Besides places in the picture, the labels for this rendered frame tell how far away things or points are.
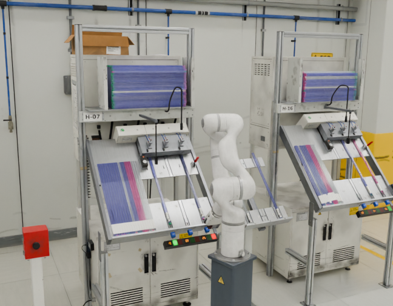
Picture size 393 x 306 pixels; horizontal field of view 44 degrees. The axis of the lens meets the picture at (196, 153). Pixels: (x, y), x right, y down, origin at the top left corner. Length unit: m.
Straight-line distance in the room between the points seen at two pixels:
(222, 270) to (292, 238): 1.27
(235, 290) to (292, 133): 1.52
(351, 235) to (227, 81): 2.02
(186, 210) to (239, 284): 0.63
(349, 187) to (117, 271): 1.73
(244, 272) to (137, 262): 0.89
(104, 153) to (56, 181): 1.62
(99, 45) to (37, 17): 1.22
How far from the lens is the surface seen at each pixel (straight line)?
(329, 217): 3.90
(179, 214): 2.95
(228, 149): 2.51
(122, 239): 2.79
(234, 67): 5.09
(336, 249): 4.07
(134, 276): 3.26
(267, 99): 3.81
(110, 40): 3.41
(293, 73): 3.72
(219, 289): 2.63
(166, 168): 3.12
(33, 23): 4.49
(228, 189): 2.41
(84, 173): 3.17
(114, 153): 3.10
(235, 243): 2.51
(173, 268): 3.34
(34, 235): 2.81
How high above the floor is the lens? 1.74
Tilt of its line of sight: 12 degrees down
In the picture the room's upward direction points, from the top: 1 degrees clockwise
